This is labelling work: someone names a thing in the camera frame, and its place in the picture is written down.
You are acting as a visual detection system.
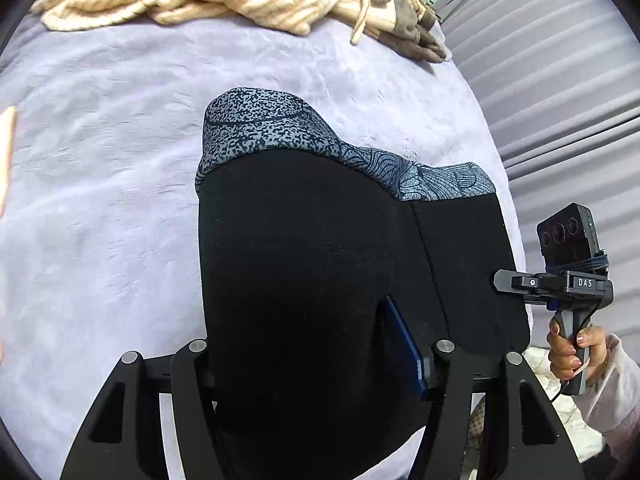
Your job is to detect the black pants with patterned stripe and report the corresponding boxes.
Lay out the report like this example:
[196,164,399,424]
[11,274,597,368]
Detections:
[195,88,529,479]

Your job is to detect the pink right sleeve forearm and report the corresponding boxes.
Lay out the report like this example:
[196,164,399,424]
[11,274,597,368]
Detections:
[574,334,640,460]

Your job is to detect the person right hand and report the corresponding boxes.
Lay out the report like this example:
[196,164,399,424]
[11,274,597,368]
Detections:
[547,320,608,384]

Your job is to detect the grey window curtain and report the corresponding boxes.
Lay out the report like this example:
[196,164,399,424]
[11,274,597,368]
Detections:
[443,0,639,354]

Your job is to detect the brown grey garment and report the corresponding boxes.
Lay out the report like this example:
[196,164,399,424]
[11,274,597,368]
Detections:
[354,0,451,64]

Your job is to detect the lavender plush bed blanket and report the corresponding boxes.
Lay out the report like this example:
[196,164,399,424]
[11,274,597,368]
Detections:
[1,14,526,479]

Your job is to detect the orange towel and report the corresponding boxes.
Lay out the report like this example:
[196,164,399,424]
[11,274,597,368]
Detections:
[0,106,17,358]

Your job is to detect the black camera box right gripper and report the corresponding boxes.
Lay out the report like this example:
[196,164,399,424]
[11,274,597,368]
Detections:
[536,203,608,275]

